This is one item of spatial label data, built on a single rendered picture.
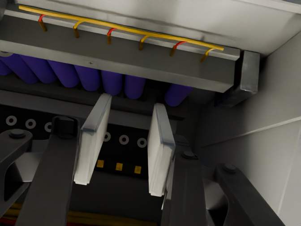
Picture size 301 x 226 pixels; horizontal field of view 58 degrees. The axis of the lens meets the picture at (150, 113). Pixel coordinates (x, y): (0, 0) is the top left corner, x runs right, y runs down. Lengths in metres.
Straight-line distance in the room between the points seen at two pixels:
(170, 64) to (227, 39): 0.04
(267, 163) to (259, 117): 0.03
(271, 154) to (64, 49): 0.14
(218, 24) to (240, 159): 0.10
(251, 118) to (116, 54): 0.10
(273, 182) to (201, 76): 0.08
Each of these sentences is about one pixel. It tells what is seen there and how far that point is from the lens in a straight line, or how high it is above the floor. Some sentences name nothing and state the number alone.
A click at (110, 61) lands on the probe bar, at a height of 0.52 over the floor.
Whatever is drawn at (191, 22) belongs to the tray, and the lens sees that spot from 0.17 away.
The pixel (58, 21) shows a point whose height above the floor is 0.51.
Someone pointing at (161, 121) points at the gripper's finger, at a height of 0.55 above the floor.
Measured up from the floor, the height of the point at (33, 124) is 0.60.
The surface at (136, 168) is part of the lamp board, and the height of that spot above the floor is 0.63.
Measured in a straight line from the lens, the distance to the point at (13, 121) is 0.33.
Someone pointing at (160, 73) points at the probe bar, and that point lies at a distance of 0.18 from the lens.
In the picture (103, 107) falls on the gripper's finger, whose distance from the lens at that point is 0.16.
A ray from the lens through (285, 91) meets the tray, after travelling 0.17.
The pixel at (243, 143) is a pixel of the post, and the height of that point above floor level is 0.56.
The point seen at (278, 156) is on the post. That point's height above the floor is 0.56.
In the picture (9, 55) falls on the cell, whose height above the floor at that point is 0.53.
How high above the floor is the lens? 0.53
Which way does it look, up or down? 7 degrees up
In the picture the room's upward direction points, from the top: 169 degrees counter-clockwise
